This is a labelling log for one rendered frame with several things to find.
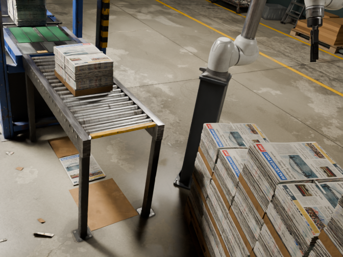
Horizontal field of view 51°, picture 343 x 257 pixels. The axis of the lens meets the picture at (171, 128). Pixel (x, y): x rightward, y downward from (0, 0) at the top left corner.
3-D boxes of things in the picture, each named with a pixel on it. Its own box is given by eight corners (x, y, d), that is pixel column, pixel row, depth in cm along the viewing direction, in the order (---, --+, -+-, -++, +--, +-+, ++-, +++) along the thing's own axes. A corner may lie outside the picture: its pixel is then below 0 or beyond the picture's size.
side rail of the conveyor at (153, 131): (163, 139, 235) (165, 124, 229) (155, 140, 232) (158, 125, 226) (86, 62, 326) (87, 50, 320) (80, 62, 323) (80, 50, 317)
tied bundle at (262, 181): (299, 176, 196) (314, 142, 184) (332, 215, 172) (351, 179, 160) (237, 179, 186) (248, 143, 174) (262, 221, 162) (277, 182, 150)
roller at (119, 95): (126, 100, 260) (127, 94, 257) (63, 109, 235) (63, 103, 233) (123, 97, 263) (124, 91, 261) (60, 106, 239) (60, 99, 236)
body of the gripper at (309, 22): (306, 21, 189) (306, 39, 190) (307, 18, 181) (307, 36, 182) (321, 20, 187) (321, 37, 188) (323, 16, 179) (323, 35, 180)
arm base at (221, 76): (202, 67, 270) (203, 59, 267) (230, 74, 265) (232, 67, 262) (195, 74, 255) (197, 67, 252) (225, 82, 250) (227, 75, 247)
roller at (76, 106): (130, 104, 256) (131, 98, 253) (66, 114, 231) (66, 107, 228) (127, 101, 259) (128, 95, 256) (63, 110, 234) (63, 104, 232)
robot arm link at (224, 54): (202, 64, 259) (208, 34, 247) (222, 62, 267) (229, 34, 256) (215, 73, 247) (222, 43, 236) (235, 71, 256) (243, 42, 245)
